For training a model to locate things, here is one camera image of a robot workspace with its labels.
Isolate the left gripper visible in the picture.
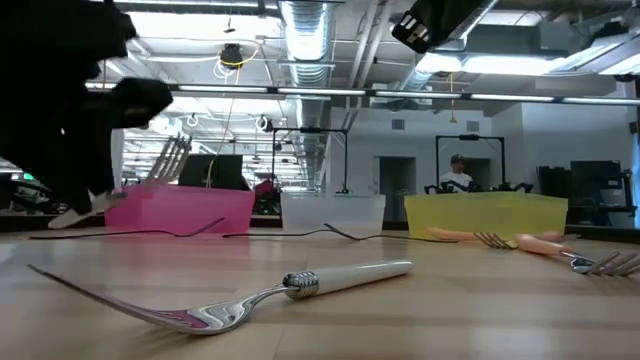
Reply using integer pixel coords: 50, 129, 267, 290
0, 77, 174, 215

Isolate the orange-handled fork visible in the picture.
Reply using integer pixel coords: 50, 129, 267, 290
472, 230, 582, 250
144, 133, 194, 187
428, 227, 640, 278

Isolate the white building column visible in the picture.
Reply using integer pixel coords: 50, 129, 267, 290
110, 127, 125, 186

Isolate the pink plastic bin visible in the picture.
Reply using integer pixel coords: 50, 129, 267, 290
104, 183, 257, 235

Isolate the black monitor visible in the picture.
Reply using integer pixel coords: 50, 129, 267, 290
178, 153, 244, 192

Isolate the red chair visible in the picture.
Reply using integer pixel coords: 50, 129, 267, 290
253, 178, 277, 215

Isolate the black bar with light strips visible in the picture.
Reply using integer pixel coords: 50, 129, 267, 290
84, 78, 640, 107

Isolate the clear plastic bin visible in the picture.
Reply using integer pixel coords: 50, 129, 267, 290
279, 193, 387, 237

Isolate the person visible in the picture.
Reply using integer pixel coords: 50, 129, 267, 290
438, 153, 474, 194

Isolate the yellow plastic bin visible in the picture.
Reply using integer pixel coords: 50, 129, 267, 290
403, 192, 569, 240

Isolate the bright ceiling light panel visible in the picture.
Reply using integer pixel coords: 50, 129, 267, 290
414, 52, 571, 77

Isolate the black equipment rack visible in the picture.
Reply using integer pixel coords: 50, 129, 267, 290
537, 159, 637, 227

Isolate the blue panel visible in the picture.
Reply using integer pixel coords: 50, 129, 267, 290
630, 132, 640, 229

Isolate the yellow cord from reel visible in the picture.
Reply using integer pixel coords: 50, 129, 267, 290
205, 44, 261, 190

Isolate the black ceiling cable reel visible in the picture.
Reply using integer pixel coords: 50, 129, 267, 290
218, 42, 246, 70

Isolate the ribbed silver ventilation duct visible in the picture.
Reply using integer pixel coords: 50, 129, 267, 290
278, 0, 335, 186

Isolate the smooth silver ventilation duct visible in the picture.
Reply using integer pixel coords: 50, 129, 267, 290
399, 29, 469, 94

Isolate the hanging orange pull cord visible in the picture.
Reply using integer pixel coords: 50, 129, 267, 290
448, 72, 457, 125

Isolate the black background station frame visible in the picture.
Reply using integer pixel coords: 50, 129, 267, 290
434, 133, 507, 195

